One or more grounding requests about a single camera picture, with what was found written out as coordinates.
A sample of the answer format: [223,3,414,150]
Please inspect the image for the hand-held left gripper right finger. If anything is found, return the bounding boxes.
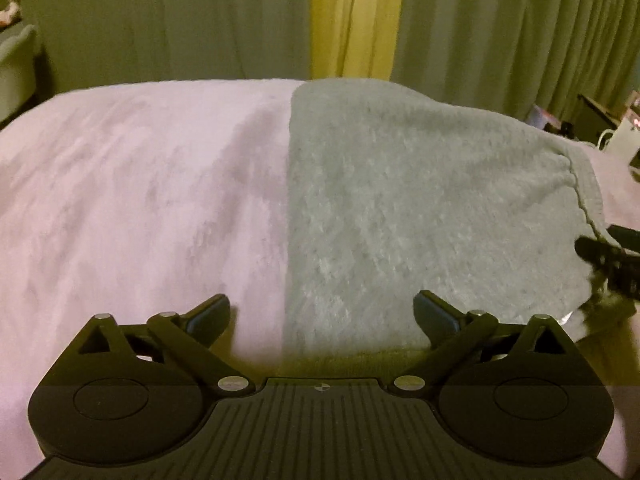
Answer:
[387,290,576,395]

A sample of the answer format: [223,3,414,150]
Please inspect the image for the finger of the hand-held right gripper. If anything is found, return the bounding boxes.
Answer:
[574,236,640,303]
[606,225,640,252]

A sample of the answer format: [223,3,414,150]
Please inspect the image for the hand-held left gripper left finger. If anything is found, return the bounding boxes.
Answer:
[64,294,257,395]

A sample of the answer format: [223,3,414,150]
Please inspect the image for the grey pants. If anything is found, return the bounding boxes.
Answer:
[282,78,608,356]

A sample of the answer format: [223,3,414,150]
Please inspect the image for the white bag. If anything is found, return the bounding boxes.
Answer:
[596,119,640,167]

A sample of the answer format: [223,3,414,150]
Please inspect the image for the dark desk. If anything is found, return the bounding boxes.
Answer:
[574,92,640,147]

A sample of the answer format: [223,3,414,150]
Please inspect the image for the pink plush blanket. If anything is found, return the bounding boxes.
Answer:
[0,78,640,461]

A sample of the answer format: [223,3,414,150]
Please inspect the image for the green curtain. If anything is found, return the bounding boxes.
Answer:
[392,0,640,123]
[0,0,316,103]

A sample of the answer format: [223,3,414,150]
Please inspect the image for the yellow curtain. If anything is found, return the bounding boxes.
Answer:
[309,0,408,82]

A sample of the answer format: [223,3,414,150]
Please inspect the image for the small figure toy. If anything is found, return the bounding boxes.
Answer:
[0,0,23,28]

